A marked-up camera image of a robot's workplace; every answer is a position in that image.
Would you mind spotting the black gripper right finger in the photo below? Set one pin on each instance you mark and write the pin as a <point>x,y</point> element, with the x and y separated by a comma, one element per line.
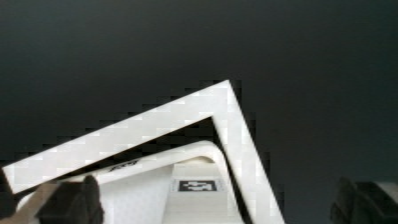
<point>366,203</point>

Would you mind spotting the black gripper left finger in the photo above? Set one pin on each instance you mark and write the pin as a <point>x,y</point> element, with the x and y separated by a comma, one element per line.
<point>73,205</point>

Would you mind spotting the white desk top tray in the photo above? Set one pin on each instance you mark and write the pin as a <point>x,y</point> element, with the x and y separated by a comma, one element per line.
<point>134,186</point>

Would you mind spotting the white desk leg front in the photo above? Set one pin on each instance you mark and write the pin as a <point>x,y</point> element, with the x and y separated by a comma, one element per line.
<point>201,202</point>

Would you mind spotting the white right barrier block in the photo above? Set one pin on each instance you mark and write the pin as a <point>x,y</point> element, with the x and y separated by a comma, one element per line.
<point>244,158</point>

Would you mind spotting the white front barrier rail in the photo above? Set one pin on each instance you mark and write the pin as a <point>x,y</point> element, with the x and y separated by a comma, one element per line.
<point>208,103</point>

